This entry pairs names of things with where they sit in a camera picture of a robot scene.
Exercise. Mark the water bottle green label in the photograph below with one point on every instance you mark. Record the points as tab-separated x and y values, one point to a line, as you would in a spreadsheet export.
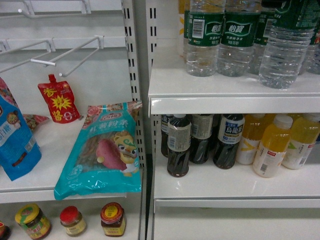
261	38
236	46
206	18

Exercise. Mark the clear water bottle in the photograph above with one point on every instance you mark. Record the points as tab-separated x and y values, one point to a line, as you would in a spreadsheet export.
289	38

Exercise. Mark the blue sugar bag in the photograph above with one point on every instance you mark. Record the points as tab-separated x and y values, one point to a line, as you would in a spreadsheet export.
19	150

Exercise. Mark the white lower shelf board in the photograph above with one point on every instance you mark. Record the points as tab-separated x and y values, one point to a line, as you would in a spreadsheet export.
207	186

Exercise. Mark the white wire display hook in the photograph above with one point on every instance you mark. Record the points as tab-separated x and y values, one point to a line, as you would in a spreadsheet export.
52	62
17	52

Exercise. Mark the yellow juice bottle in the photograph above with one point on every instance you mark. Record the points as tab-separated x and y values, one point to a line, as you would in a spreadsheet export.
254	127
304	133
273	146

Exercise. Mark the red sauce pouch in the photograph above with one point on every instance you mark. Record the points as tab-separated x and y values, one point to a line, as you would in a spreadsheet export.
60	100

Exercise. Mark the white slotted shelf upright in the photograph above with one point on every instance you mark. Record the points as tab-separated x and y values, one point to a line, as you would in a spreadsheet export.
141	41

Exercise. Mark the dark jar left corner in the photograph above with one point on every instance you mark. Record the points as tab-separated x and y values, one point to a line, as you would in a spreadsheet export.
5	232

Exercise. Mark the yellow juice bottle right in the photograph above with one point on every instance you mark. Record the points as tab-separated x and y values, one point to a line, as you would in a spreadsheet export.
304	133

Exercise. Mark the yellow juice bottle back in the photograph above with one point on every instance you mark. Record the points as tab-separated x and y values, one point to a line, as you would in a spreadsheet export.
254	127

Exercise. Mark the red lid sauce jar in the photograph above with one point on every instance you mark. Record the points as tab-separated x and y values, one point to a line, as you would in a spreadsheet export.
113	220

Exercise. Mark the white water shelf board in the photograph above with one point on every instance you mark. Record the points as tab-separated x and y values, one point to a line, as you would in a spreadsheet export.
173	91

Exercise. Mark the front yellow juice bottle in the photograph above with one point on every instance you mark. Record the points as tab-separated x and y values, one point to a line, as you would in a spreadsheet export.
273	146

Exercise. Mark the red lid pale jar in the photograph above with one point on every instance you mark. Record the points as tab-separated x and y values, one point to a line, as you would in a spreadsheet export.
73	222

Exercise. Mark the yellow lid sauce jar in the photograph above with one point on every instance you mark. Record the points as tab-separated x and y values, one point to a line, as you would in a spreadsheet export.
33	221

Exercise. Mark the small colourful snack packet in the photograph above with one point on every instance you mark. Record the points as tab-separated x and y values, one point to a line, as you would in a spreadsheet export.
33	120

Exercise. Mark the dark oolong tea bottle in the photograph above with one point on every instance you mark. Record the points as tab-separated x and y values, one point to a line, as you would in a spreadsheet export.
229	135
178	143
201	131

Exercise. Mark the teal sweet potato noodle bag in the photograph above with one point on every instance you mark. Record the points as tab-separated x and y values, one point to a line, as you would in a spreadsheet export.
105	157

